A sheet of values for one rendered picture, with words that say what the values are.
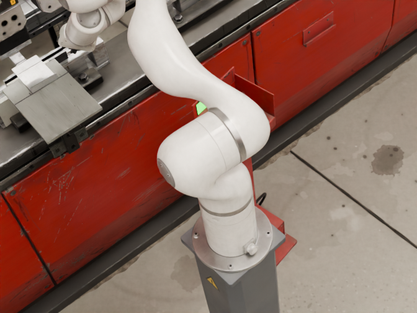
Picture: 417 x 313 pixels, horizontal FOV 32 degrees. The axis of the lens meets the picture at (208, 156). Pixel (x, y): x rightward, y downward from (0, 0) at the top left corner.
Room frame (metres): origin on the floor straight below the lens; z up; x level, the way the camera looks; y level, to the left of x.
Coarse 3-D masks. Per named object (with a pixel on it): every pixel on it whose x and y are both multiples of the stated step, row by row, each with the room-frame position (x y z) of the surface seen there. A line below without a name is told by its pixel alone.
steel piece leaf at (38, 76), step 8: (40, 64) 1.58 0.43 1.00; (24, 72) 1.56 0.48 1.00; (32, 72) 1.56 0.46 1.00; (40, 72) 1.55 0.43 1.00; (48, 72) 1.54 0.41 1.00; (24, 80) 1.53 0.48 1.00; (32, 80) 1.52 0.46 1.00; (40, 80) 1.52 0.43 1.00; (48, 80) 1.50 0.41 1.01; (32, 88) 1.48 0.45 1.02; (40, 88) 1.49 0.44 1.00
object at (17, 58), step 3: (18, 51) 1.65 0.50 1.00; (12, 54) 1.65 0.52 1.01; (15, 54) 1.64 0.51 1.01; (18, 54) 1.64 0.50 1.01; (21, 54) 1.64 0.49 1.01; (9, 57) 1.64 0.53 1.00; (12, 57) 1.63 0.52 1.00; (15, 57) 1.63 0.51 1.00; (18, 57) 1.63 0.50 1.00; (21, 57) 1.63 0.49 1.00; (24, 57) 1.62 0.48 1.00; (12, 60) 1.62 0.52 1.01; (15, 60) 1.62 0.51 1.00; (18, 60) 1.61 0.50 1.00; (21, 60) 1.61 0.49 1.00; (24, 60) 1.61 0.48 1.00; (15, 63) 1.60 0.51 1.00; (18, 63) 1.60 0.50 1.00
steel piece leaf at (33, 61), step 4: (36, 56) 1.62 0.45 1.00; (28, 60) 1.61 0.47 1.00; (32, 60) 1.61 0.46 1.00; (36, 60) 1.60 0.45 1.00; (40, 60) 1.60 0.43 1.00; (20, 64) 1.60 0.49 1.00; (24, 64) 1.60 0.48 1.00; (28, 64) 1.59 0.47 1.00; (32, 64) 1.59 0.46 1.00; (12, 68) 1.59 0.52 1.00; (16, 68) 1.59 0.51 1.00; (20, 68) 1.58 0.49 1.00; (24, 68) 1.58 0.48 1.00; (28, 68) 1.58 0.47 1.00; (16, 72) 1.57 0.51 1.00; (20, 72) 1.57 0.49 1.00
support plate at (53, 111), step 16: (48, 64) 1.58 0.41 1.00; (64, 80) 1.50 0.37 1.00; (16, 96) 1.47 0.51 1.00; (32, 96) 1.46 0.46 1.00; (48, 96) 1.45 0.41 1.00; (64, 96) 1.44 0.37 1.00; (80, 96) 1.43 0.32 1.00; (32, 112) 1.40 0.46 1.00; (48, 112) 1.39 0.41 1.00; (64, 112) 1.38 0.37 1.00; (80, 112) 1.37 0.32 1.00; (96, 112) 1.36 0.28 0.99; (48, 128) 1.33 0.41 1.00; (64, 128) 1.32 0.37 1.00
